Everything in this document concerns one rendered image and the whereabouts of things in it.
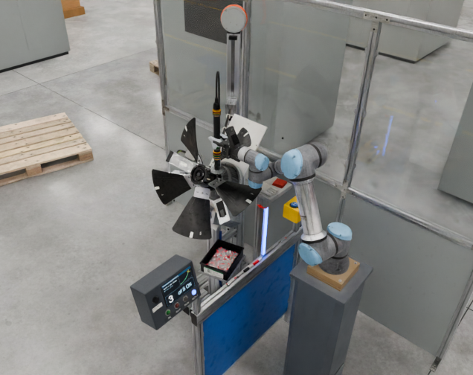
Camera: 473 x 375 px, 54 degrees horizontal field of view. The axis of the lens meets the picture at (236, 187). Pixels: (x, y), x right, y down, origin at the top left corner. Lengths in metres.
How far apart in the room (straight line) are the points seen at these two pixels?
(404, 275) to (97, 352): 2.04
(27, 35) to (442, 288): 6.69
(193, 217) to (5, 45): 5.67
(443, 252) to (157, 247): 2.22
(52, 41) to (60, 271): 4.92
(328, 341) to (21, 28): 6.57
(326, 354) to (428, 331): 0.92
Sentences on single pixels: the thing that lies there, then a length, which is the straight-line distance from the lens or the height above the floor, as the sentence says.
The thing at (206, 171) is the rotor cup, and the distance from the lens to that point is 2.57.
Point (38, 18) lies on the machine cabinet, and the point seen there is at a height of 0.65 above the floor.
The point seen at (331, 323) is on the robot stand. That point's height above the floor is 0.81.
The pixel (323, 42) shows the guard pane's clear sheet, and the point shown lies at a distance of 2.75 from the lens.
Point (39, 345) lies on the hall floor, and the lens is 3.52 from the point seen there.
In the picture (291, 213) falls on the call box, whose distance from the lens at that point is 2.63.
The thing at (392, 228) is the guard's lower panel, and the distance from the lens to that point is 2.96.
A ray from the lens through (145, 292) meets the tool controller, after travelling 1.93.
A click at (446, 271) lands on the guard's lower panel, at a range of 2.98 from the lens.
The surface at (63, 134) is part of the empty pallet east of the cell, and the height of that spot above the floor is 0.14.
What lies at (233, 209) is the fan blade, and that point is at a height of 1.16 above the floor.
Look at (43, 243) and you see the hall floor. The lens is 4.25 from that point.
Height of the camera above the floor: 2.66
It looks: 35 degrees down
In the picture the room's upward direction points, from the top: 1 degrees clockwise
